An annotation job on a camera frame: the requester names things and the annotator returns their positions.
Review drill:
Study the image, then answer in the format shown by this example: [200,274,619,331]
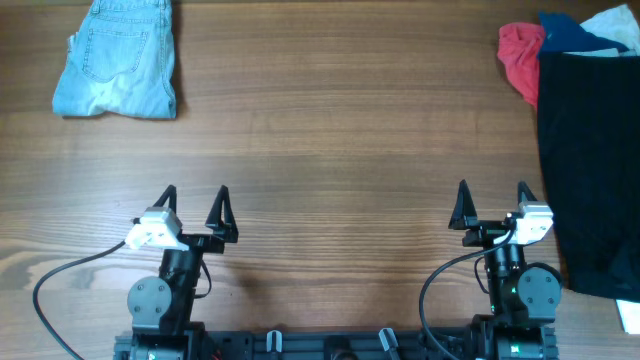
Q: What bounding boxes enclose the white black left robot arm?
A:
[114,185,474,360]

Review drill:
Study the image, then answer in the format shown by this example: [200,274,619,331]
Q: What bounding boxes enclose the red cloth garment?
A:
[497,22,545,108]

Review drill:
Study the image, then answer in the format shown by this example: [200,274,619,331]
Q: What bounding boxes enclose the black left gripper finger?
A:
[153,185,177,213]
[205,185,239,243]

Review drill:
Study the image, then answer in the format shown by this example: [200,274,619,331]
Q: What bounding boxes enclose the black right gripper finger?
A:
[448,180,478,230]
[517,181,537,203]

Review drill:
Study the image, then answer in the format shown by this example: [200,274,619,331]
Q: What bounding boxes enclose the dark blue cloth garment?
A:
[538,12,629,53]

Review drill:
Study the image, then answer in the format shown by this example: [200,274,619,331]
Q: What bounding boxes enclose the white paper sheet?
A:
[616,300,640,335]

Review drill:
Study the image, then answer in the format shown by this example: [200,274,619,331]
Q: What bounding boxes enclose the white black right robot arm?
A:
[449,181,563,360]

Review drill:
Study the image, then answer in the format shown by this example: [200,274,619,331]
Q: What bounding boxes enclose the white cloth garment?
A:
[565,4,639,57]

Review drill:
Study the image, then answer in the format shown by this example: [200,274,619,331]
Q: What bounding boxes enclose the light blue denim jeans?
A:
[52,0,177,119]

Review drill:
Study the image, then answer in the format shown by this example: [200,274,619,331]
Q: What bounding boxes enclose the black cloth garment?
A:
[537,53,639,302]

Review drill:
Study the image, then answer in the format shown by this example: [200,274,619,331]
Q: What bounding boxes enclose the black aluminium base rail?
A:
[113,327,559,360]

